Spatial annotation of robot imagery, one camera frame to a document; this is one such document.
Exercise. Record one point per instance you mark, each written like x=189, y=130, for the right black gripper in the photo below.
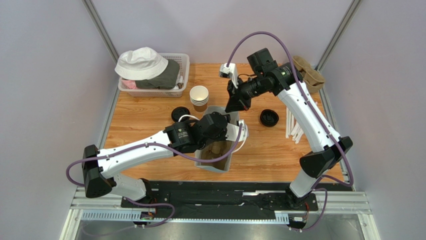
x=240, y=94

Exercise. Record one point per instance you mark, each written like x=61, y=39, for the brown cardboard cup carrier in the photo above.
x=216, y=150

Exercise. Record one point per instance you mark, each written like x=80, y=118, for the white paper bag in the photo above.
x=234, y=117

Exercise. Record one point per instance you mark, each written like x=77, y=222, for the black coffee cup lid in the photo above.
x=180, y=113

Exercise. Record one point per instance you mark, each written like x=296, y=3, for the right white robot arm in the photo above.
x=285, y=82

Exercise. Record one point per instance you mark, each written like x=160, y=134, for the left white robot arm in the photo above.
x=102, y=168

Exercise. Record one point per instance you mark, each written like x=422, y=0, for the stack of paper cups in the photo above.
x=199, y=97

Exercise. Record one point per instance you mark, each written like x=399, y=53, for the bundle of wrapped straws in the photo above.
x=293, y=130

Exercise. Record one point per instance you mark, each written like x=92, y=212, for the white plastic basket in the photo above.
x=184, y=67

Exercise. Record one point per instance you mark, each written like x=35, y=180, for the olive green cloth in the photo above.
x=165, y=81

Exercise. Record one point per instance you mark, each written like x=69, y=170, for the cardboard cup carrier stack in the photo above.
x=313, y=79

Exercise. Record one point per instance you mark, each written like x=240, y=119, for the white bucket hat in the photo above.
x=140, y=64

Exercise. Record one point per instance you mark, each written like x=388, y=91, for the pink cloth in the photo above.
x=129, y=84

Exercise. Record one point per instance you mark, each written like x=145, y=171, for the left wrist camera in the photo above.
x=237, y=131

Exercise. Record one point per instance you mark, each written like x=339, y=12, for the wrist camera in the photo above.
x=229, y=71
x=237, y=131

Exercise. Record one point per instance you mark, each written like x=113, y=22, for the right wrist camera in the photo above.
x=229, y=71

